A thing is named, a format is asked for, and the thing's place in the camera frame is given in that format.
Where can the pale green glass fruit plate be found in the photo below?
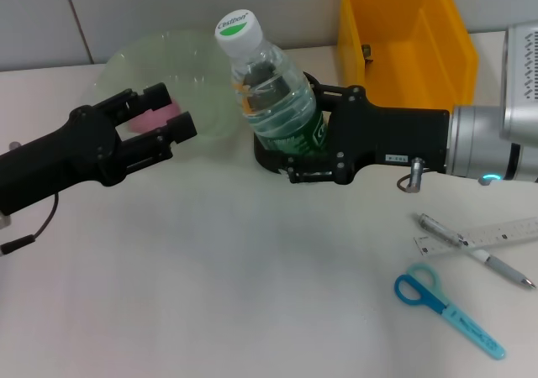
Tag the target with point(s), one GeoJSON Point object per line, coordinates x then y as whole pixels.
{"type": "Point", "coordinates": [202, 80]}

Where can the blue scissors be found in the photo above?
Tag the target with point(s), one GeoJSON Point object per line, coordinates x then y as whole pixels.
{"type": "Point", "coordinates": [462, 316]}

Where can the clear plastic ruler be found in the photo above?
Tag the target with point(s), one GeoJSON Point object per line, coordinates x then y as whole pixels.
{"type": "Point", "coordinates": [504, 231]}

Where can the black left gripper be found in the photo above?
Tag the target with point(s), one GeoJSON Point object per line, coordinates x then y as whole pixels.
{"type": "Point", "coordinates": [59, 159]}

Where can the clear water bottle green label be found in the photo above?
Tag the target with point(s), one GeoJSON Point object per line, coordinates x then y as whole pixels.
{"type": "Point", "coordinates": [269, 92]}

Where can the pink peach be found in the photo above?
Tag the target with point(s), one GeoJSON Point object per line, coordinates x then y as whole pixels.
{"type": "Point", "coordinates": [143, 122]}

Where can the yellow plastic bin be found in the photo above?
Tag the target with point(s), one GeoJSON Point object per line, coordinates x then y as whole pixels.
{"type": "Point", "coordinates": [399, 67]}

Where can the grey white ballpoint pen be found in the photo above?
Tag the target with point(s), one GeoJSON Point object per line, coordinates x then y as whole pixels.
{"type": "Point", "coordinates": [504, 269]}

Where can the black mesh pen cup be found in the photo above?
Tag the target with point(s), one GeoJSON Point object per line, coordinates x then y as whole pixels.
{"type": "Point", "coordinates": [262, 159]}

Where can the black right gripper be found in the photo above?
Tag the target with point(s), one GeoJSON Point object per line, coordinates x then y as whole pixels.
{"type": "Point", "coordinates": [391, 138]}

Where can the green plastic wrapper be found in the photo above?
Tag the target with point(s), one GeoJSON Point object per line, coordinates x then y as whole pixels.
{"type": "Point", "coordinates": [367, 51]}

